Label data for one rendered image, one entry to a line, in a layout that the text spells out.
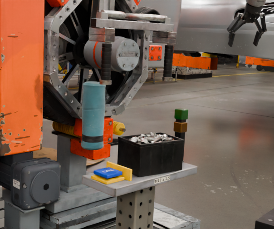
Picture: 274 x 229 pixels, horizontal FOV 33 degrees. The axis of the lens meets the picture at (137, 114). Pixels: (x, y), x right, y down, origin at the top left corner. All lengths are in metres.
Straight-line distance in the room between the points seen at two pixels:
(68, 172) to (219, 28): 2.67
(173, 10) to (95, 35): 1.22
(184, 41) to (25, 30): 3.28
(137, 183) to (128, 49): 0.56
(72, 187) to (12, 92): 0.73
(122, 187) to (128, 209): 0.17
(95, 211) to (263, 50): 2.68
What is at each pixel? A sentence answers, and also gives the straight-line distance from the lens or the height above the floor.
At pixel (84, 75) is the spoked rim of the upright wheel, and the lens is 2.03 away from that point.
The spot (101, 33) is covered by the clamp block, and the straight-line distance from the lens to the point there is 1.67.
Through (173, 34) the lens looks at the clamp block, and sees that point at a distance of 1.92.
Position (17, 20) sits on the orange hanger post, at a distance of 1.55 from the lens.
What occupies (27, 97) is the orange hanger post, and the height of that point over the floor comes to 0.71.
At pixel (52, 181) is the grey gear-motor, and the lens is 1.91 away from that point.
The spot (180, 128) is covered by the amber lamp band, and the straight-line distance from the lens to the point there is 1.78.
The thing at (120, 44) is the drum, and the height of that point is 0.89.
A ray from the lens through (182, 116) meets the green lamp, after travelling 1.77.
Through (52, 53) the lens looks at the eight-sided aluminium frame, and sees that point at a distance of 1.79.
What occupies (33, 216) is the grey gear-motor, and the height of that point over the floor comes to 0.18.
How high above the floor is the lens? 0.94
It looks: 10 degrees down
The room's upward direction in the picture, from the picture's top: 3 degrees clockwise
